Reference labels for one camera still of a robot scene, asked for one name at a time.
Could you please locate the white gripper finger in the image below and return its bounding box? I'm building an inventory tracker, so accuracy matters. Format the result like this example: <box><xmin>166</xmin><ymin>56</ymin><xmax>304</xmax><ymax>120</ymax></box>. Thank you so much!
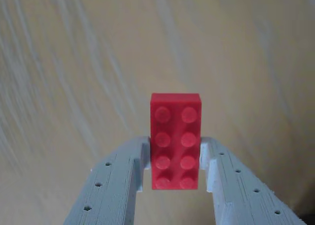
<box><xmin>199</xmin><ymin>136</ymin><xmax>307</xmax><ymax>225</ymax></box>
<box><xmin>63</xmin><ymin>135</ymin><xmax>151</xmax><ymax>225</ymax></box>

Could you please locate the red lego block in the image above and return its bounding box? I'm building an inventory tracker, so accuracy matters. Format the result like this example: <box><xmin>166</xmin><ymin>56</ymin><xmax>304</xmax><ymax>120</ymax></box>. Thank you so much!
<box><xmin>150</xmin><ymin>93</ymin><xmax>203</xmax><ymax>191</ymax></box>

